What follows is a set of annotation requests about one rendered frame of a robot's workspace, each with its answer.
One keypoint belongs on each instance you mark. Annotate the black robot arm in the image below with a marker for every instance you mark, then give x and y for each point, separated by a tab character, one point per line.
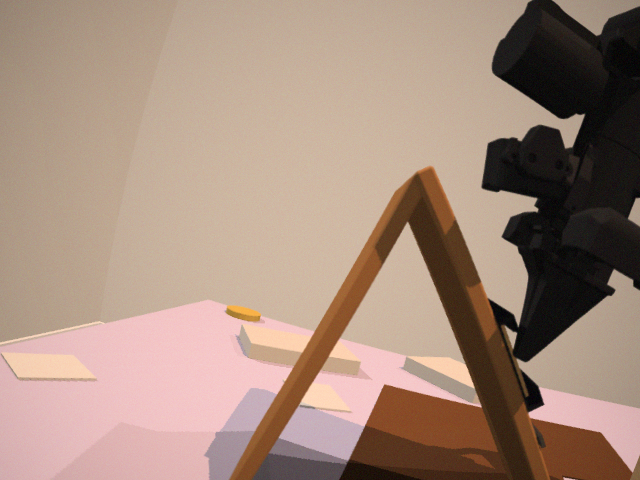
557	62

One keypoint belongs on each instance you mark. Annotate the orange flat disc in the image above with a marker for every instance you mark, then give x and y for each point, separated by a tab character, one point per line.
243	313

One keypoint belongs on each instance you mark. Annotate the orange letter tile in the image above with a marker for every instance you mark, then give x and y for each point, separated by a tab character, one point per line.
515	361

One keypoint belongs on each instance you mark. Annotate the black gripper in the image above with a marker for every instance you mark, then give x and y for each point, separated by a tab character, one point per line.
570	257

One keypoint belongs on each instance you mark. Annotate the cream flat rectangular tile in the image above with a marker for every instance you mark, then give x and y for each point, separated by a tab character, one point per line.
446	373
285	348

